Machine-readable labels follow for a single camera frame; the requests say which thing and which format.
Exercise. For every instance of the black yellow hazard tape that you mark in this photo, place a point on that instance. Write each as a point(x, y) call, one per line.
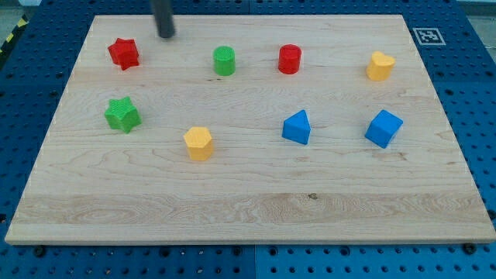
point(12, 39)

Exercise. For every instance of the yellow hexagon block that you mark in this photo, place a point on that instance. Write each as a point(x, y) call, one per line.
point(199, 143)

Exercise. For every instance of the white fiducial marker tag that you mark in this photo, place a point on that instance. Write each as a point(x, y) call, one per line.
point(429, 36)

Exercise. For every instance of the green star block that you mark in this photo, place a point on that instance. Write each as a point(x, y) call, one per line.
point(122, 114)

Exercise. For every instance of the blue cube block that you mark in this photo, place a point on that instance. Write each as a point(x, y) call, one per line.
point(383, 128)

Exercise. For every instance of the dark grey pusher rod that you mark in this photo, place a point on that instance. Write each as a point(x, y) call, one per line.
point(164, 17)

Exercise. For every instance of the yellow heart block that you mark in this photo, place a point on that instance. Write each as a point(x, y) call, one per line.
point(380, 66)

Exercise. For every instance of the blue triangle block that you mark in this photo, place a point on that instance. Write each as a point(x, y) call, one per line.
point(297, 128)

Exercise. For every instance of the red cylinder block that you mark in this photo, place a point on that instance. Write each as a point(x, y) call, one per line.
point(289, 59)

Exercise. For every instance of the red star block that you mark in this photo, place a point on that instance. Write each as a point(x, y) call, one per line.
point(124, 53)

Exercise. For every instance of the wooden board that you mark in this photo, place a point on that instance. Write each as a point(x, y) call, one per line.
point(93, 185)

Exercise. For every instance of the green cylinder block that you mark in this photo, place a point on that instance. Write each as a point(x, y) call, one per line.
point(224, 58)

